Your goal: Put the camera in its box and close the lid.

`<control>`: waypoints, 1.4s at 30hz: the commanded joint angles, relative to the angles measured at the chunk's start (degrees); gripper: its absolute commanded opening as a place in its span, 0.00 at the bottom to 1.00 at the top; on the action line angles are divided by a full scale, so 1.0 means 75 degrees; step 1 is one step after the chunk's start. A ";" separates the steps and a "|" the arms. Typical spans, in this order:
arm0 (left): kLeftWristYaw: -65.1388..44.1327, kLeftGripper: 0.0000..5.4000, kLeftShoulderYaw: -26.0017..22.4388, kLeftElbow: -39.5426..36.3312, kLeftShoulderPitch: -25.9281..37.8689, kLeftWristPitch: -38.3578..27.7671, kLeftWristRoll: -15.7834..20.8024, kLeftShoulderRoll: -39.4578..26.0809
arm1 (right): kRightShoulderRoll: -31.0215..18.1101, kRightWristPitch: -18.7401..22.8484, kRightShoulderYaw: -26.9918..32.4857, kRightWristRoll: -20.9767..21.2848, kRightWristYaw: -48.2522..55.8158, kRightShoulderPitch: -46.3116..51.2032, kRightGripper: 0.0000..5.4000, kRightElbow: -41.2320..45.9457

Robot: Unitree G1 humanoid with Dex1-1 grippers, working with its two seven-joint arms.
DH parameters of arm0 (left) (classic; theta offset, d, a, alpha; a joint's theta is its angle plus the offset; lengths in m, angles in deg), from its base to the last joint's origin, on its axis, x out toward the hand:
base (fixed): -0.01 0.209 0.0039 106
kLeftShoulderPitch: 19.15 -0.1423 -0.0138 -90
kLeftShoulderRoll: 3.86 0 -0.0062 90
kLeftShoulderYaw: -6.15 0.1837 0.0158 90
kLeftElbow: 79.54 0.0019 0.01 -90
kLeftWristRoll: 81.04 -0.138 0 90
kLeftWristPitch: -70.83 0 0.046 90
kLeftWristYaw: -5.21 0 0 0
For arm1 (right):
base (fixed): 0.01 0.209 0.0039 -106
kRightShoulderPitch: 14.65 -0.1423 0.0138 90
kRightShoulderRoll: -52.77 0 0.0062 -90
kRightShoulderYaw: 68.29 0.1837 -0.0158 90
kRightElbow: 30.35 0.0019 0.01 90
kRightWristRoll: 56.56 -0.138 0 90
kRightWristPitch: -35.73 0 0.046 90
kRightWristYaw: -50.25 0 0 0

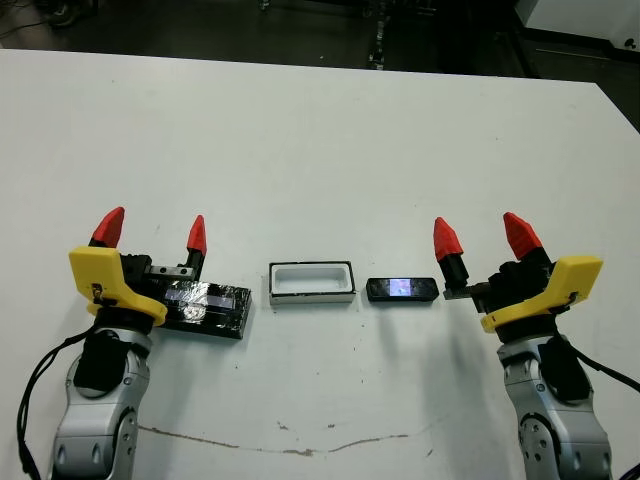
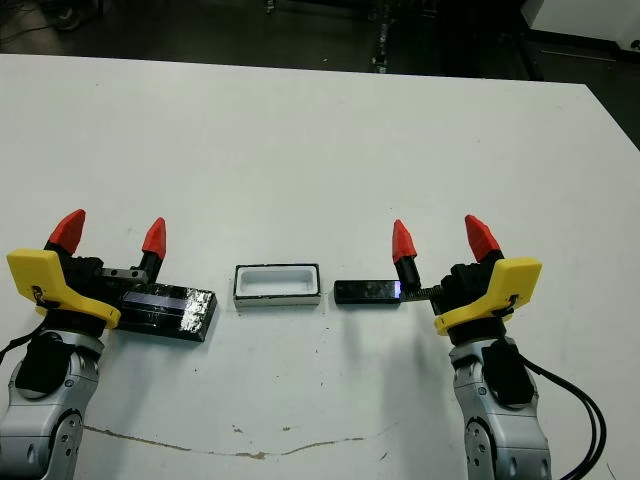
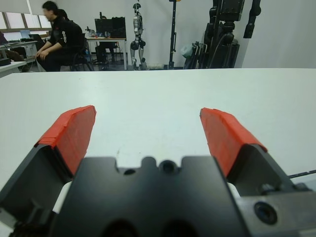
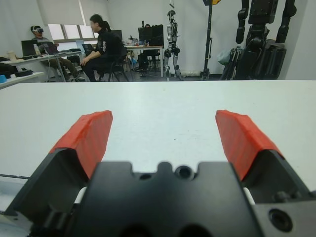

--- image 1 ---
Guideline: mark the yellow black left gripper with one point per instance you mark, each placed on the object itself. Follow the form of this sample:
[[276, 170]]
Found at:
[[100, 270]]

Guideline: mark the white camera box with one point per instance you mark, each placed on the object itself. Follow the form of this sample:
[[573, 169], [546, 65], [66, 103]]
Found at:
[[310, 298]]

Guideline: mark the black camera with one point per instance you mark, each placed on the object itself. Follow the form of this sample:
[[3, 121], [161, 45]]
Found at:
[[402, 290]]

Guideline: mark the glossy black box lid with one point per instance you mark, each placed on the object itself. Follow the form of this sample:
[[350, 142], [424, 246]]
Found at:
[[220, 315]]

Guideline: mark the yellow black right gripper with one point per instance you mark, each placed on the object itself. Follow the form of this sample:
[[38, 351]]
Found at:
[[570, 280]]

